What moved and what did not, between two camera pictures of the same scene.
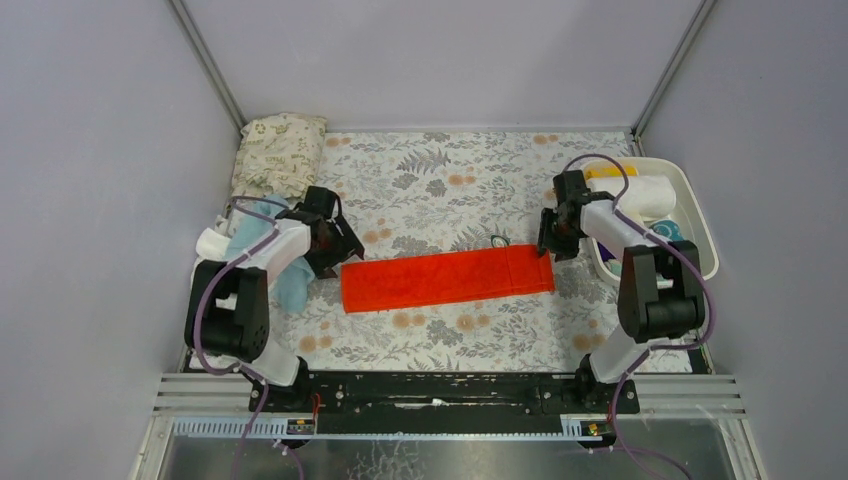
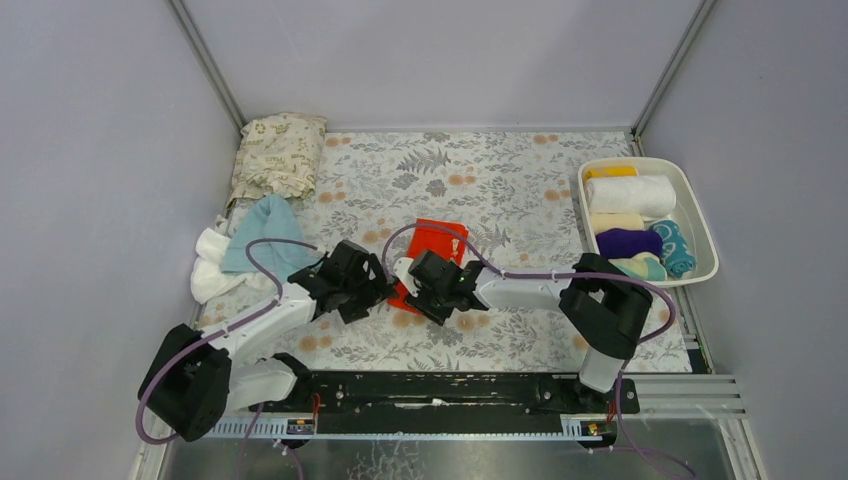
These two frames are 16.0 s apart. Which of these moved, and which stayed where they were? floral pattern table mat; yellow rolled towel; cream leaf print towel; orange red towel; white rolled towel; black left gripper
Moved: orange red towel; black left gripper
Stayed: cream leaf print towel; white rolled towel; yellow rolled towel; floral pattern table mat
